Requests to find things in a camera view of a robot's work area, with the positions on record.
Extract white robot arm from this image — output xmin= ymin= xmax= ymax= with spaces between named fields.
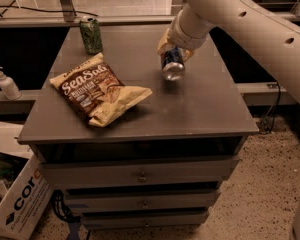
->
xmin=158 ymin=0 xmax=300 ymax=240

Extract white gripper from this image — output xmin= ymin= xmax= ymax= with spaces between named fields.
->
xmin=157 ymin=11 xmax=212 ymax=62

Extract green soda can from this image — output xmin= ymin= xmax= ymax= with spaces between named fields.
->
xmin=79 ymin=16 xmax=103 ymax=54

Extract black cable on floor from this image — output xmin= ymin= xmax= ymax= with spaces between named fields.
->
xmin=0 ymin=0 xmax=100 ymax=18

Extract middle grey drawer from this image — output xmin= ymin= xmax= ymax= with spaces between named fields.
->
xmin=65 ymin=189 xmax=221 ymax=213

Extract sea salt chips bag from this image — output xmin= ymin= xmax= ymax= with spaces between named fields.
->
xmin=50 ymin=53 xmax=152 ymax=127

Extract top grey drawer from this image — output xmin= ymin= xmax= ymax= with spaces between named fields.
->
xmin=39 ymin=155 xmax=239 ymax=189

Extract grey drawer cabinet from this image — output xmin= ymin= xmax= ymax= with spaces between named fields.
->
xmin=19 ymin=24 xmax=258 ymax=220

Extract blue pepsi can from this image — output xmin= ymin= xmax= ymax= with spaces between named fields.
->
xmin=161 ymin=47 xmax=185 ymax=81

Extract black cables under cabinet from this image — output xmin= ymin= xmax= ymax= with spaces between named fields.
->
xmin=51 ymin=189 xmax=81 ymax=225

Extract grey drawer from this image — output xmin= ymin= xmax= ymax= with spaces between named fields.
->
xmin=65 ymin=189 xmax=221 ymax=213
xmin=39 ymin=155 xmax=239 ymax=189
xmin=82 ymin=210 xmax=208 ymax=230

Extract white pump bottle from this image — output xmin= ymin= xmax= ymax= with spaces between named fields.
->
xmin=0 ymin=66 xmax=21 ymax=100

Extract white cardboard box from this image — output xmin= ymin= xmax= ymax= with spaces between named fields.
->
xmin=0 ymin=122 xmax=53 ymax=240

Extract bottom grey drawer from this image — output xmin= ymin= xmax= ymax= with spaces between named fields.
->
xmin=82 ymin=210 xmax=208 ymax=230

